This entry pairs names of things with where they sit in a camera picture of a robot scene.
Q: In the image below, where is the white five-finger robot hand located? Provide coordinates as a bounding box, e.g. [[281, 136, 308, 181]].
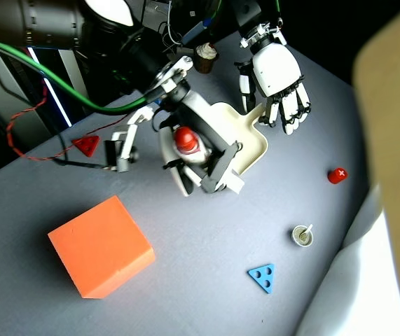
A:
[[233, 41, 312, 136], [153, 82, 247, 197]]

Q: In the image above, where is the cream plastic dustpan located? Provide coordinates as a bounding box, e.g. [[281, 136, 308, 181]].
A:
[[209, 101, 269, 175]]

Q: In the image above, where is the toy cupcake with white frosting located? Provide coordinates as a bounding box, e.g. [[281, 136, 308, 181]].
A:
[[193, 41, 220, 74]]

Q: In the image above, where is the red triangle block with holes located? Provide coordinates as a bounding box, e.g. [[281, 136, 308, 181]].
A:
[[71, 134, 101, 158]]

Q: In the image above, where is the grey table cloth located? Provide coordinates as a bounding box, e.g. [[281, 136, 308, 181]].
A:
[[0, 31, 385, 336]]

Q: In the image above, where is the red cylinder with white cross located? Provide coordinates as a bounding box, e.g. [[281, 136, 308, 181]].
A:
[[327, 167, 349, 185]]

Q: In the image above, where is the tan blurred panel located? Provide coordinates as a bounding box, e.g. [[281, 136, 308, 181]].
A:
[[352, 0, 400, 336]]

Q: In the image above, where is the thin lit white strip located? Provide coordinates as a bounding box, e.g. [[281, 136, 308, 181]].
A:
[[27, 47, 74, 129]]

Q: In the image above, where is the small white cup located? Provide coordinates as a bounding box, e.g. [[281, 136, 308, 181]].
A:
[[292, 225, 315, 248]]

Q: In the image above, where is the large orange foam block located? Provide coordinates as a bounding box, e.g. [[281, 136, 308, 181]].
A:
[[48, 195, 156, 300]]

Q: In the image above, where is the blue triangle block with holes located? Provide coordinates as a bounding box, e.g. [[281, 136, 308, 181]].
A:
[[247, 263, 276, 295]]

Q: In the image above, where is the wrist camera on white bracket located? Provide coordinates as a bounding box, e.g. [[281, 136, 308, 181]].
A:
[[104, 106, 156, 174]]

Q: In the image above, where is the thick green cable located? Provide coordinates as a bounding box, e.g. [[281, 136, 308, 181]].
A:
[[0, 36, 153, 116]]

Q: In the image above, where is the thin white cable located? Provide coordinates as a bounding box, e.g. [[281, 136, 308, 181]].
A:
[[166, 0, 184, 46]]

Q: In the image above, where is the white upright post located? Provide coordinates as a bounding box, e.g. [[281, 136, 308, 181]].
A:
[[57, 48, 90, 116]]

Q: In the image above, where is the thin red cable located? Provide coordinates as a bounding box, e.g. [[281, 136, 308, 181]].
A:
[[6, 97, 127, 162]]

